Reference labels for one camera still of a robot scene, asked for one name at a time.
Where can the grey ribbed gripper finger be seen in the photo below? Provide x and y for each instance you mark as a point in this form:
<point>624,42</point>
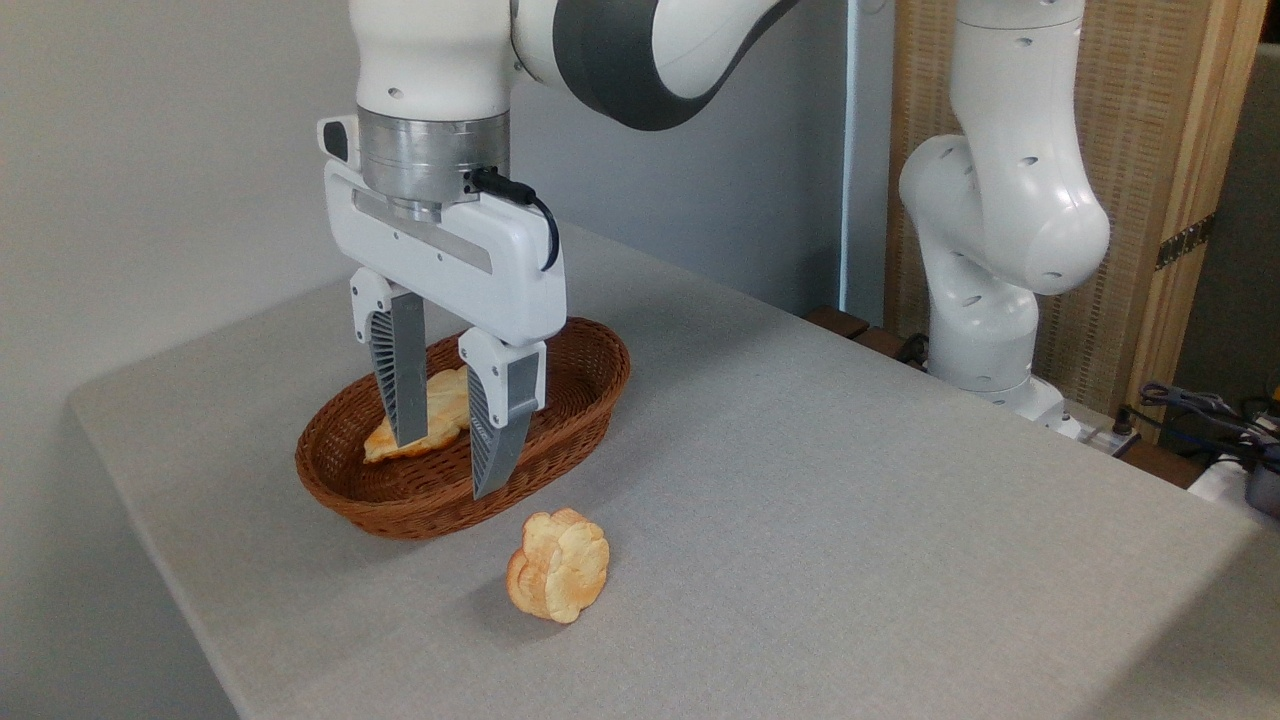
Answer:
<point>497,430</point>
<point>402,380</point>

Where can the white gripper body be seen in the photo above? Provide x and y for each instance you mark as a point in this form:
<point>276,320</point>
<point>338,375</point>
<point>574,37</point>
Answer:
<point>480,270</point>

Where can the golden bread piece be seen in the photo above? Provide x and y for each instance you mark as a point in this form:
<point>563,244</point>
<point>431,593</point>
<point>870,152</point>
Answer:
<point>448,405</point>

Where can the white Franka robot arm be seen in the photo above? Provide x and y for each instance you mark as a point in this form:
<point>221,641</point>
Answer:
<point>1000,200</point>

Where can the round flower-shaped bread roll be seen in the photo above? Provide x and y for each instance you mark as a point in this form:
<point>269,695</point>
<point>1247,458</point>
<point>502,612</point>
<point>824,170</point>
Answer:
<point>562,568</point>

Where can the brown oval wicker basket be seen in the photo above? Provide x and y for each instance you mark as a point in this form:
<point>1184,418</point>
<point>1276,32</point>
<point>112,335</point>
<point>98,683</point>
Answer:
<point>560,420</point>

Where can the dark brown wooden ledge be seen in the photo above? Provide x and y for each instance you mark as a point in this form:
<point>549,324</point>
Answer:
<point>850,326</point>

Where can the white vertical partition edge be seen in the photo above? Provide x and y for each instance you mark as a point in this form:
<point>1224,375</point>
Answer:
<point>866,150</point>

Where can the wooden woven folding screen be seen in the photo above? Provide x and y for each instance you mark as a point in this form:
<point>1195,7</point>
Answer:
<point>1140,120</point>

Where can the black metal screen hinge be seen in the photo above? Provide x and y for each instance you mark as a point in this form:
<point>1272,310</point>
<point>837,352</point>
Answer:
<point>1186,241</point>

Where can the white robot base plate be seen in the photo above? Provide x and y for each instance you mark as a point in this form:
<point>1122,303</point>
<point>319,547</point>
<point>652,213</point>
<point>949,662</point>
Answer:
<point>1085,428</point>

